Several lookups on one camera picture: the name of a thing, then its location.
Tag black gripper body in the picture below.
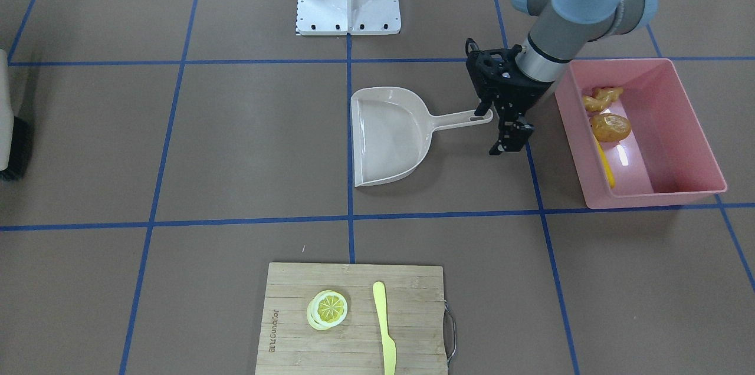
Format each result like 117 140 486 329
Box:
465 39 554 121

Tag beige plastic dustpan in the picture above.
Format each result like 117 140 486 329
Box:
350 87 494 188

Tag brown toy potato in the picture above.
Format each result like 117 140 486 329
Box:
589 113 633 142

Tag orange toy ginger piece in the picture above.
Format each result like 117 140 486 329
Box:
582 87 625 113

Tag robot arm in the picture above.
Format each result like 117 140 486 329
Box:
465 0 658 156

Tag pink plastic bin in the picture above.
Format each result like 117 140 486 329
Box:
554 58 728 209

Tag bamboo cutting board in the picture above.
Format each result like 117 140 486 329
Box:
254 262 450 374

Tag yellow plastic toy knife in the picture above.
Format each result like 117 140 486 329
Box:
372 281 397 374

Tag yellow toy lemon slices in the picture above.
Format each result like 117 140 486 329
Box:
306 291 349 330

